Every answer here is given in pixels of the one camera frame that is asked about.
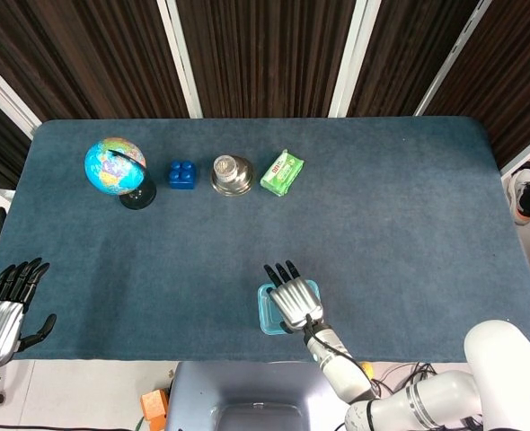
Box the small desk globe black stand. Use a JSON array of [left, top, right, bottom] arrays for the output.
[[84, 136, 158, 211]]

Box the orange wooden block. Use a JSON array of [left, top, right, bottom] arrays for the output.
[[139, 389, 170, 431]]

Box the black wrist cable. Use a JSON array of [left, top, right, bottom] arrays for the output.
[[304, 313, 365, 367]]

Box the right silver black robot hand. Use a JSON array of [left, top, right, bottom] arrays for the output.
[[263, 259, 327, 336]]

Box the grey robot torso base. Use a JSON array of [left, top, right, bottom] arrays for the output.
[[163, 361, 360, 431]]

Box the white orange sneaker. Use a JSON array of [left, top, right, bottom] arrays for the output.
[[507, 169, 530, 225]]

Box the blue table cloth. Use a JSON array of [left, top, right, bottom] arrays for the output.
[[0, 117, 530, 363]]

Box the white partition frame post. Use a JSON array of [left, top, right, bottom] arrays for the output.
[[0, 49, 42, 138], [156, 0, 203, 119], [327, 0, 370, 119], [414, 0, 493, 118], [499, 142, 530, 177]]

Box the green wet wipes pack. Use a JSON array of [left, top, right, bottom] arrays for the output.
[[260, 149, 305, 198]]

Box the blue plastic building block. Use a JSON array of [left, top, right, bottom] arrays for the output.
[[167, 160, 199, 190]]

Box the blue translucent plastic lid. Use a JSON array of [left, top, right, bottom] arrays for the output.
[[257, 278, 322, 336]]

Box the small clear round jar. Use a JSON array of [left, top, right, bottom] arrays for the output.
[[212, 154, 240, 181]]

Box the upturned stainless steel bowl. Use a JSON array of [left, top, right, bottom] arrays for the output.
[[210, 154, 254, 198]]

